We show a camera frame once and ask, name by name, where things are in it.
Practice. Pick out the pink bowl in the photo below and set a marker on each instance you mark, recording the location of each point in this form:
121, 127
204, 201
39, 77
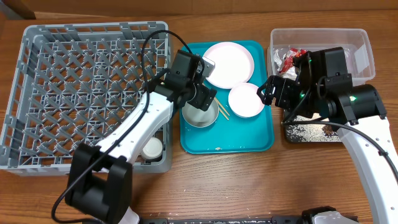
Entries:
244, 101

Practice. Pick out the wooden chopstick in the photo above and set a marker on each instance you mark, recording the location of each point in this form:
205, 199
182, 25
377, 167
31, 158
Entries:
223, 113
222, 107

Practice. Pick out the large pink plate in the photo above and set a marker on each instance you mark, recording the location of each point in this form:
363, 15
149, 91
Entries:
234, 64

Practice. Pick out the clear plastic bin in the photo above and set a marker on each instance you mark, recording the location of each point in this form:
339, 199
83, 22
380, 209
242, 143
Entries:
355, 42

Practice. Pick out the rice and food leftovers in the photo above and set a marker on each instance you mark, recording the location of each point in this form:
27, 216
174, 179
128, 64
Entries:
311, 132

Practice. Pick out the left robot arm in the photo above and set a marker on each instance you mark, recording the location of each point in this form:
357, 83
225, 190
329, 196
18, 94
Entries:
100, 178

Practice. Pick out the red snack wrapper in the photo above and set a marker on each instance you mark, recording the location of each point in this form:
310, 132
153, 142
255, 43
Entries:
286, 67

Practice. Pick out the grey bowl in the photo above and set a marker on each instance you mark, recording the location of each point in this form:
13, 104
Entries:
199, 118

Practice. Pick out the wooden chopstick upper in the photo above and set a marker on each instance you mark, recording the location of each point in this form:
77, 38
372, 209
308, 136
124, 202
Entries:
222, 107

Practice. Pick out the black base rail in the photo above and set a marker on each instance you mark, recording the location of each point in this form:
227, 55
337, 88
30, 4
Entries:
273, 220

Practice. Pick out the grey plastic dishwasher rack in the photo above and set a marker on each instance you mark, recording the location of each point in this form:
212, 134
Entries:
73, 84

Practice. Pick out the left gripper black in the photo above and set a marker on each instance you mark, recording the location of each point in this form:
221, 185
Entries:
205, 98

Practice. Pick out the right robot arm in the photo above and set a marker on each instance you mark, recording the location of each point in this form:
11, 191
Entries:
359, 117

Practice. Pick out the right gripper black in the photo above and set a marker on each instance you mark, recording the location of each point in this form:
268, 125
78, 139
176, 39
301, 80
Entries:
275, 91

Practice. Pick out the white cup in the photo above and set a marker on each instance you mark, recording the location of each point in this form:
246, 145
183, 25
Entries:
152, 151

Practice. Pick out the wooden chopstick lower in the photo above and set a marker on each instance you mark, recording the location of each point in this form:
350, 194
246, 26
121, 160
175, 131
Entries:
223, 113

